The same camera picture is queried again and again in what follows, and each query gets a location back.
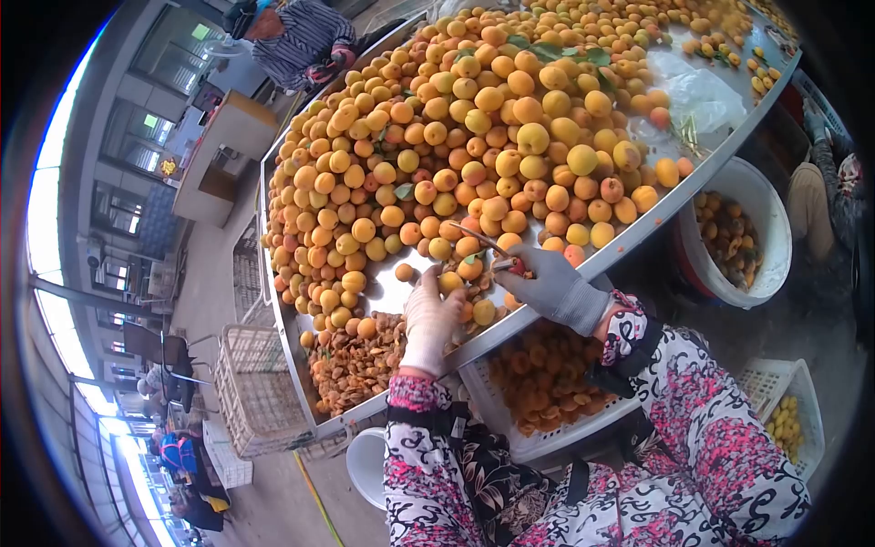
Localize person's right hand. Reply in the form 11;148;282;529
494;245;613;338

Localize person's left hand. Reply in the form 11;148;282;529
400;265;470;379

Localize person's left fingers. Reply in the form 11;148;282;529
405;265;445;305

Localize person's right thumb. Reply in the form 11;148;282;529
494;273;541;303

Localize person's left thumb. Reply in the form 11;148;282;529
439;289;470;332

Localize person's right index finger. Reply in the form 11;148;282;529
513;245;571;269

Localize red handled curved knife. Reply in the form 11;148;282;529
448;222;531;279

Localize metal sorting table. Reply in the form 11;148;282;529
258;0;805;443

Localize heap of halved apricots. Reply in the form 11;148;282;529
487;320;619;439

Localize pile of brown apricot pits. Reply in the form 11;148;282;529
308;311;411;418

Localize black wrist band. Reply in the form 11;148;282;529
584;318;665;399
386;403;474;440

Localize large heap of whole apricots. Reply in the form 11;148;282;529
262;0;801;343

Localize white plastic crate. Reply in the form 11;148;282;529
457;321;645;467
735;357;827;484

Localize small white bucket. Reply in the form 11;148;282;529
345;427;391;512

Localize empty white lattice basket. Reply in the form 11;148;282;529
214;323;317;459

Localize person's body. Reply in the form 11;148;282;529
472;427;753;547

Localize clear plastic bag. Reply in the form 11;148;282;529
646;49;749;138

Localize beige counter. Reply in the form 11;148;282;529
171;89;280;230

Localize flat white crate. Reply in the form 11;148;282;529
203;420;254;490

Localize batch of small yellow apricots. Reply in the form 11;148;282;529
764;395;805;466

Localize grey wire crates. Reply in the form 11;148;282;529
232;215;276;326

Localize yellow hose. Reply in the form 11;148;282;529
293;451;346;547

